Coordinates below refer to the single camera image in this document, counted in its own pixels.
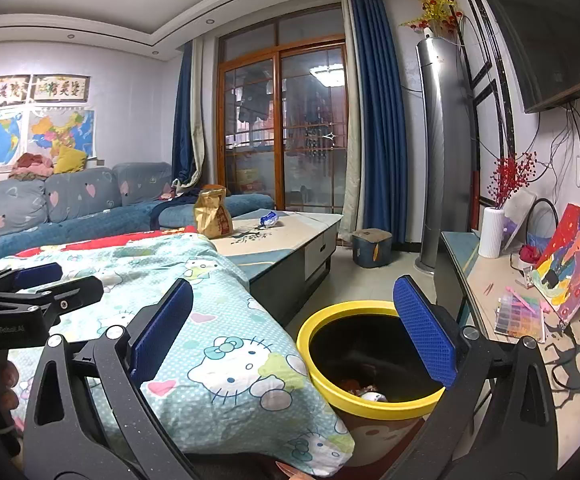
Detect grey coffee table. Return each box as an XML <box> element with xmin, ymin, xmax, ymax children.
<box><xmin>210</xmin><ymin>210</ymin><xmax>345</xmax><ymax>328</ymax></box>

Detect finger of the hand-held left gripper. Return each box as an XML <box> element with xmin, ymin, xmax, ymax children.
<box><xmin>0</xmin><ymin>275</ymin><xmax>104</xmax><ymax>328</ymax></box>
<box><xmin>0</xmin><ymin>262</ymin><xmax>64</xmax><ymax>306</ymax></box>

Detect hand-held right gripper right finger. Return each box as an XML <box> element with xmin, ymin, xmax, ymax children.
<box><xmin>370</xmin><ymin>274</ymin><xmax>560</xmax><ymax>480</ymax></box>

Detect pile of clothes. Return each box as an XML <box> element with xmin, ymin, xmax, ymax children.
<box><xmin>8</xmin><ymin>152</ymin><xmax>55</xmax><ymax>181</ymax></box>

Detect blue sofa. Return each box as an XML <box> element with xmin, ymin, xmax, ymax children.
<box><xmin>0</xmin><ymin>162</ymin><xmax>275</xmax><ymax>268</ymax></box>

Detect cartoon cat printed blanket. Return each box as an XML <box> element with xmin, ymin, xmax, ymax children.
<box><xmin>0</xmin><ymin>232</ymin><xmax>355</xmax><ymax>478</ymax></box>

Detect black wire hoop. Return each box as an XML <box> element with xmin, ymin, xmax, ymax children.
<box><xmin>526</xmin><ymin>198</ymin><xmax>560</xmax><ymax>253</ymax></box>

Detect grey tower air conditioner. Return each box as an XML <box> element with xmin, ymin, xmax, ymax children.
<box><xmin>415</xmin><ymin>37</ymin><xmax>476</xmax><ymax>273</ymax></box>

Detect colourful bead box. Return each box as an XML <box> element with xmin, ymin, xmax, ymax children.
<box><xmin>494</xmin><ymin>294</ymin><xmax>547</xmax><ymax>343</ymax></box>

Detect yellow trash bin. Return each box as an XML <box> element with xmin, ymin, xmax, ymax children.
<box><xmin>296</xmin><ymin>301</ymin><xmax>463</xmax><ymax>468</ymax></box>

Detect dark blue cloth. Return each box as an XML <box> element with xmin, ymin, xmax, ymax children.
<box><xmin>149</xmin><ymin>199</ymin><xmax>205</xmax><ymax>233</ymax></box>

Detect wooden sliding glass door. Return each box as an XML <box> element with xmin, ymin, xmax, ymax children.
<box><xmin>216</xmin><ymin>4</ymin><xmax>351</xmax><ymax>213</ymax></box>

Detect grey heart print cushion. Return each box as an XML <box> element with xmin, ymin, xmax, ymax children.
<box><xmin>114</xmin><ymin>161</ymin><xmax>173</xmax><ymax>206</ymax></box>
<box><xmin>44</xmin><ymin>167</ymin><xmax>120</xmax><ymax>223</ymax></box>
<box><xmin>0</xmin><ymin>180</ymin><xmax>48</xmax><ymax>241</ymax></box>

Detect person's left hand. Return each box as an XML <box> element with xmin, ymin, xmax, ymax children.
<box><xmin>0</xmin><ymin>360</ymin><xmax>21</xmax><ymax>436</ymax></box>

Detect red printed cloth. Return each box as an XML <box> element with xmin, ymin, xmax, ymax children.
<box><xmin>14</xmin><ymin>226</ymin><xmax>198</xmax><ymax>258</ymax></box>

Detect television cabinet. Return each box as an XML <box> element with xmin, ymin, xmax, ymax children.
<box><xmin>432</xmin><ymin>230</ymin><xmax>580</xmax><ymax>471</ymax></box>

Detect colourful painting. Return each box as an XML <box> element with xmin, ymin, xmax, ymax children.
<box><xmin>529</xmin><ymin>203</ymin><xmax>580</xmax><ymax>328</ymax></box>

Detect yellow artificial flowers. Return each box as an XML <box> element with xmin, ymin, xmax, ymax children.
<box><xmin>400</xmin><ymin>0</ymin><xmax>463</xmax><ymax>38</ymax></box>

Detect country map poster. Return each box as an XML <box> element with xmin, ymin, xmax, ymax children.
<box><xmin>26</xmin><ymin>110</ymin><xmax>96</xmax><ymax>161</ymax></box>

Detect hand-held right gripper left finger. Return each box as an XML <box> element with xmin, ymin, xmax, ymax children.
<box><xmin>22</xmin><ymin>277</ymin><xmax>205</xmax><ymax>480</ymax></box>

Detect hanging dark garment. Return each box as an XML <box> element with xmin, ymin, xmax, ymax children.
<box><xmin>237</xmin><ymin>82</ymin><xmax>275</xmax><ymax>123</ymax></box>

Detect blue curtain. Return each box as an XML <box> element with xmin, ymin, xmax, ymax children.
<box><xmin>342</xmin><ymin>0</ymin><xmax>411</xmax><ymax>243</ymax></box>
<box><xmin>171</xmin><ymin>40</ymin><xmax>205</xmax><ymax>192</ymax></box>

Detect wall television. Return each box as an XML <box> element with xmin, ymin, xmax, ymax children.
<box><xmin>470</xmin><ymin>0</ymin><xmax>580</xmax><ymax>114</ymax></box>

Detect purple white picture board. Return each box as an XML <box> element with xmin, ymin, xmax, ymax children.
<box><xmin>501</xmin><ymin>191</ymin><xmax>538</xmax><ymax>253</ymax></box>

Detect red berry branches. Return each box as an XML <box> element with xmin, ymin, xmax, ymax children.
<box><xmin>487</xmin><ymin>152</ymin><xmax>538</xmax><ymax>208</ymax></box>

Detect white paper roll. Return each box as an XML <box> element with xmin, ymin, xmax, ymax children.
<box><xmin>477</xmin><ymin>206</ymin><xmax>506</xmax><ymax>259</ymax></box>

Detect blue storage stool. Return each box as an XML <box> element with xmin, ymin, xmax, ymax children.
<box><xmin>352</xmin><ymin>228</ymin><xmax>393</xmax><ymax>267</ymax></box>

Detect pink plastic tool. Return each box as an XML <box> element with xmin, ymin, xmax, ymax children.
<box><xmin>506</xmin><ymin>287</ymin><xmax>551</xmax><ymax>313</ymax></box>

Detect yellow pillow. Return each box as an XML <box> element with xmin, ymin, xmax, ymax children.
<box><xmin>52</xmin><ymin>146</ymin><xmax>88</xmax><ymax>175</ymax></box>

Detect golden paper bag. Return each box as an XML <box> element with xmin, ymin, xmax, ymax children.
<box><xmin>193</xmin><ymin>185</ymin><xmax>234</xmax><ymax>239</ymax></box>

